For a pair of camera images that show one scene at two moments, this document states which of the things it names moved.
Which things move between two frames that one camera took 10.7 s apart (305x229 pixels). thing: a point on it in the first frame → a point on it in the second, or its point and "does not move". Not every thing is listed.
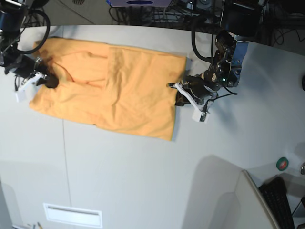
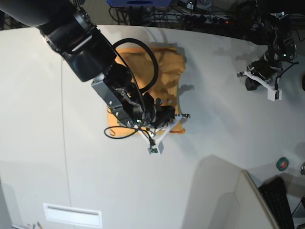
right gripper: [200, 88] → [265, 68]
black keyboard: [274, 192] does not move
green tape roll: [282, 163] does not move
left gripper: [27, 65] → [164, 115]
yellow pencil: [40, 226] does not move
